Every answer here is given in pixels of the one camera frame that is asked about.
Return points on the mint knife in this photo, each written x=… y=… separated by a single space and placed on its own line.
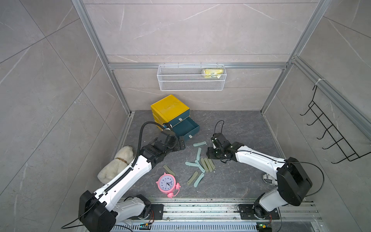
x=198 y=180
x=200 y=144

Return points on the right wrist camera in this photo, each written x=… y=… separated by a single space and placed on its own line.
x=218 y=139

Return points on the mint knife vertical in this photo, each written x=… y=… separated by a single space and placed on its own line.
x=198 y=154

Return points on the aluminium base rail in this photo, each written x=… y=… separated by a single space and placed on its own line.
x=223 y=215

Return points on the teal drawer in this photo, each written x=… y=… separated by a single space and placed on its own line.
x=186 y=129
x=178 y=119

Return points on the white wire mesh basket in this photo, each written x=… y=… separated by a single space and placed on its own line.
x=189 y=78

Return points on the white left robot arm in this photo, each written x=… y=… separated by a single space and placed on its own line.
x=102 y=210

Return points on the mint knife diagonal centre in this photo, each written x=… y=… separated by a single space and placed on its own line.
x=200 y=166

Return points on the mint knife upper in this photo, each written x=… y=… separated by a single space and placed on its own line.
x=200 y=144

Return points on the yellow drawer cabinet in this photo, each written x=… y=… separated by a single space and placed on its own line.
x=167 y=109

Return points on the mint knife lower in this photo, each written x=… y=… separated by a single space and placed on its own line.
x=198 y=180

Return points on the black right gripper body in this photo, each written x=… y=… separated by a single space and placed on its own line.
x=214 y=153

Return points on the yellow sponge in basket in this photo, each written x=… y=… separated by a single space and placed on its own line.
x=213 y=73

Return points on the olive knife lower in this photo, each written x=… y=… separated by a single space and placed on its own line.
x=193 y=177

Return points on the white plush teddy bear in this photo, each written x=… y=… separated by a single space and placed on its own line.
x=121 y=160

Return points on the olive knife left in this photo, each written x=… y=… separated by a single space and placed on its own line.
x=168 y=170

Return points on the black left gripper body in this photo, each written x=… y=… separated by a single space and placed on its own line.
x=176 y=142

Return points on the black wall hook rack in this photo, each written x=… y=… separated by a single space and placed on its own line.
x=348 y=153

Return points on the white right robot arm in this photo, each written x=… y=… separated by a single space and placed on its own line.
x=293 y=183

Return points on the olive knife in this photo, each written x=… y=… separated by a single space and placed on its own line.
x=205 y=167
x=193 y=177
x=168 y=170
x=210 y=164

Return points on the pink alarm clock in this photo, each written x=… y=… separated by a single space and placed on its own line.
x=168 y=185

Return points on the teal top drawer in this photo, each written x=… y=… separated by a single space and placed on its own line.
x=178 y=119

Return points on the olive knife right centre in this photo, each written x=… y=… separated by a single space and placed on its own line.
x=210 y=164

